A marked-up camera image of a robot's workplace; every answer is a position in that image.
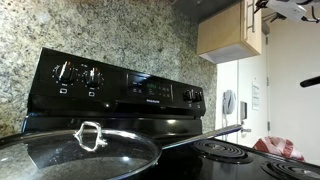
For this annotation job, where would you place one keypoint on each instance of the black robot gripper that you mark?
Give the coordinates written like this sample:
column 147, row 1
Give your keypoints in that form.
column 260, row 4

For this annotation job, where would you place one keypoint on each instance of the steel cabinet bar handle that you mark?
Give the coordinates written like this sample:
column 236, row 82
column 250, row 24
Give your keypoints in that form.
column 250, row 7

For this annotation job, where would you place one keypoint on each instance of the wooden cabinet door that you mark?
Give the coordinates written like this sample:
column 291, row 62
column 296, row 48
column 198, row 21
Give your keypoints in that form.
column 253, row 40

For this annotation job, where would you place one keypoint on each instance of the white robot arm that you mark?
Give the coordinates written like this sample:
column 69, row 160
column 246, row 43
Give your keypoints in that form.
column 296, row 10

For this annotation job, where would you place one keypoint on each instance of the paper notice on door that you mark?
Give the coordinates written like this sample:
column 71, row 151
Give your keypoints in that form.
column 255, row 96

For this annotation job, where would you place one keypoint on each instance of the door lever lock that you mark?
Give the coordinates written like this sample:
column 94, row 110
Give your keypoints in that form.
column 243, row 116

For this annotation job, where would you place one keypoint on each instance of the dark range hood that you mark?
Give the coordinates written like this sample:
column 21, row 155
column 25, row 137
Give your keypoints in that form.
column 199, row 10

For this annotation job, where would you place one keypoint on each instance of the red white striped cloth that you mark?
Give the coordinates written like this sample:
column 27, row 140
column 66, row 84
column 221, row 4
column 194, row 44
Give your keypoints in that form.
column 278, row 146

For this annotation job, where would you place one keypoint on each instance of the near right coil burner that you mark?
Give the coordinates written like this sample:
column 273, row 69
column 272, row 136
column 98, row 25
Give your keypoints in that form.
column 222, row 152

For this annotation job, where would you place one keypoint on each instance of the coil burner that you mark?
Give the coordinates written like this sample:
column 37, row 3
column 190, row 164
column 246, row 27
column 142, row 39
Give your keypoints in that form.
column 290, row 171
column 222, row 152

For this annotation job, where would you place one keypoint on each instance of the far right coil burner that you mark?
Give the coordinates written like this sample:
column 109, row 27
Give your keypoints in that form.
column 290, row 171

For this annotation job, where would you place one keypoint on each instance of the black electric stove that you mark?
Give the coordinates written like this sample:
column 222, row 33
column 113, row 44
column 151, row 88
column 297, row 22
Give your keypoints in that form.
column 68, row 90

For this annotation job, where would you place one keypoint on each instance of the steel frying pan with lid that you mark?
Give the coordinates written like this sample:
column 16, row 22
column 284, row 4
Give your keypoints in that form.
column 88, row 153

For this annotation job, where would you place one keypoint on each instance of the grey wall phone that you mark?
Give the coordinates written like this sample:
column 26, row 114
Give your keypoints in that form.
column 229, row 101

